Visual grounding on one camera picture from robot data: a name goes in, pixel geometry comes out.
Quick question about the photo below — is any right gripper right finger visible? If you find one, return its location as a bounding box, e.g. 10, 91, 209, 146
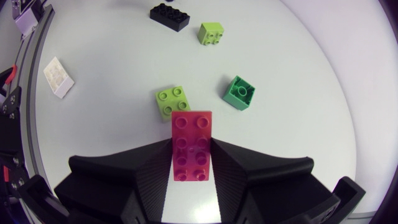
210, 137, 341, 224

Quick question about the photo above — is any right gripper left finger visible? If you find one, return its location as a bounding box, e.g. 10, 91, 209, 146
53, 138, 173, 224

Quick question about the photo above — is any black toy brick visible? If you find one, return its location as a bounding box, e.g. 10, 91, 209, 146
149, 2, 191, 33

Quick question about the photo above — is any red toy brick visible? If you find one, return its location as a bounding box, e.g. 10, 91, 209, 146
170, 110, 213, 182

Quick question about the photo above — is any white toy brick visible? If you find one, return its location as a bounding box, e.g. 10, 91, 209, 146
43, 56, 75, 100

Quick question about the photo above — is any light green toy brick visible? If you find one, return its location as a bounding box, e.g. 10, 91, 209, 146
155, 85, 192, 123
197, 22, 225, 46

